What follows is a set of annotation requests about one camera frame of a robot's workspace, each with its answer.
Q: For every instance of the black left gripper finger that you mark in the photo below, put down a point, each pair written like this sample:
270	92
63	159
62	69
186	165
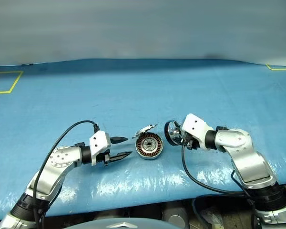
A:
120	157
118	140

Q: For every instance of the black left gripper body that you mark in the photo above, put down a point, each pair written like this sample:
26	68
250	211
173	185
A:
105	157

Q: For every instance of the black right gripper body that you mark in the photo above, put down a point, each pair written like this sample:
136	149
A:
188	142

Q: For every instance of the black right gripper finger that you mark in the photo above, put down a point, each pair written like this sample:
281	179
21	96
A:
178	125
179	140

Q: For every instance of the silver finned rotor disc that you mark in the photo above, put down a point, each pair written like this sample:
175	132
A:
144	130

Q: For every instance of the copper wound motor stator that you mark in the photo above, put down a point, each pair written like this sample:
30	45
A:
147	148

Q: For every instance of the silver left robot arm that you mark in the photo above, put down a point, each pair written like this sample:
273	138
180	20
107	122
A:
57	164

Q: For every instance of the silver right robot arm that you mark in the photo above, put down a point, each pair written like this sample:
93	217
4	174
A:
248	157

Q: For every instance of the grey robot torso with chevron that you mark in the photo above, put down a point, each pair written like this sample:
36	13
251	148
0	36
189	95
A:
119	224

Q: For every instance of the blue table cover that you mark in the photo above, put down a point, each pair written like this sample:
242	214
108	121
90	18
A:
62	100

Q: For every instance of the grey rounded shape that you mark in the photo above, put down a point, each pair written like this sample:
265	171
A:
175	218

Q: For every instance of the white crumpled material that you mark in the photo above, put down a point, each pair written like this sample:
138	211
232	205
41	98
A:
212	218

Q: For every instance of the yellow tape corner mark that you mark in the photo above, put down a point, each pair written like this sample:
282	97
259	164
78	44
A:
276	69

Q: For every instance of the yellow tape rectangle outline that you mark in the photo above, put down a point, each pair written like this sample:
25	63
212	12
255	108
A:
16	82

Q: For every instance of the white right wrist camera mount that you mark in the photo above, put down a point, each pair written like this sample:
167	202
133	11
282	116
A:
195	128

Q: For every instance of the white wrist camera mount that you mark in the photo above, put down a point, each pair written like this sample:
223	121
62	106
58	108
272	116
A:
99	143
195	128

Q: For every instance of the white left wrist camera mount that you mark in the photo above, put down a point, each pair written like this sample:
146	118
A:
99	143

